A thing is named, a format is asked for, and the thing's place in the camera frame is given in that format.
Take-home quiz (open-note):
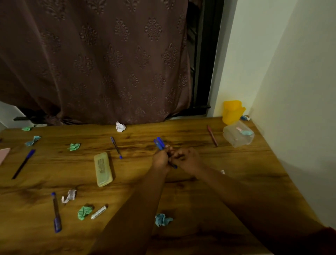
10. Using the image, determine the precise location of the person's right hand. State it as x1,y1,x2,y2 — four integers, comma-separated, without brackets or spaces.
169,147,204,177

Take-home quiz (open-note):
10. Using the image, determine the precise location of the person's left hand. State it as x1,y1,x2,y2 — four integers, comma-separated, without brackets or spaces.
152,146,175,173

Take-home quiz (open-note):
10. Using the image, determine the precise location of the person's right forearm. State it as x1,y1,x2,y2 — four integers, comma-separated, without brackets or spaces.
194,166,331,255

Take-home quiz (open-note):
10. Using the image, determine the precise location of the person's left forearm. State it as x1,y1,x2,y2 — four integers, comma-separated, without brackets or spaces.
88,168,171,255

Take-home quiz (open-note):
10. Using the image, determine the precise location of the red pen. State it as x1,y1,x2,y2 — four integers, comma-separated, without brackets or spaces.
207,125,219,147

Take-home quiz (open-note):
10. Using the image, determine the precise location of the clear blue ballpoint pen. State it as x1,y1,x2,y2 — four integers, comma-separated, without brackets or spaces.
110,136,123,160

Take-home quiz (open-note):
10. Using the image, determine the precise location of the clear plastic container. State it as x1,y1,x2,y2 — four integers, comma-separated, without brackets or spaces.
223,120,255,149

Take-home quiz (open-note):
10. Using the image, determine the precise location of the pale yellow pencil case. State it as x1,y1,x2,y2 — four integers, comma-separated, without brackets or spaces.
94,152,113,188

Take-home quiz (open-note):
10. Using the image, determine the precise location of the yellow plastic container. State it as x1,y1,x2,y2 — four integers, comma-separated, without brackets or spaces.
222,100,247,125

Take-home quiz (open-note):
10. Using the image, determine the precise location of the white correction pen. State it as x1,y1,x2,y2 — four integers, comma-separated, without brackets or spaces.
90,205,108,220

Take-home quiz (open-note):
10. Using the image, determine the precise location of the large green crumpled paper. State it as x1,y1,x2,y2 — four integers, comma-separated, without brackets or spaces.
77,206,94,221

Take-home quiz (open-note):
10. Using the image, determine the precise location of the white crumpled paper strip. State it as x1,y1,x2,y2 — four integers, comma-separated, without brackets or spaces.
61,189,77,204

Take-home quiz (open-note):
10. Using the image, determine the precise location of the brown patterned curtain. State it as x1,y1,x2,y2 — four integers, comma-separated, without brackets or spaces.
0,0,192,126

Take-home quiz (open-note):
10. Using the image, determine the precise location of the dark blue marker pen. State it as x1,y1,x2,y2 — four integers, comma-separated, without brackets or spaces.
51,192,62,234

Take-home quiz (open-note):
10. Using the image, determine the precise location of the light blue crumpled paper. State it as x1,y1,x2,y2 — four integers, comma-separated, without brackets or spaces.
25,136,41,147

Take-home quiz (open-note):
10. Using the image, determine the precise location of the black pen with blue cap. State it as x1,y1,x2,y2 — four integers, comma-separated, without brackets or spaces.
12,149,36,180

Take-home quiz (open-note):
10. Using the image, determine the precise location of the white furniture piece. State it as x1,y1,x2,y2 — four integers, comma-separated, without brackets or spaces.
0,101,48,130

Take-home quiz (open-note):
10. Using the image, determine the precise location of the pink paper sheet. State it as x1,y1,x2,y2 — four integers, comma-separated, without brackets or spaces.
0,148,11,166

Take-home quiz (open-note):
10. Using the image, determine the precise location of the dark window frame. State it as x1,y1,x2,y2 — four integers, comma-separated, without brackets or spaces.
184,0,225,118

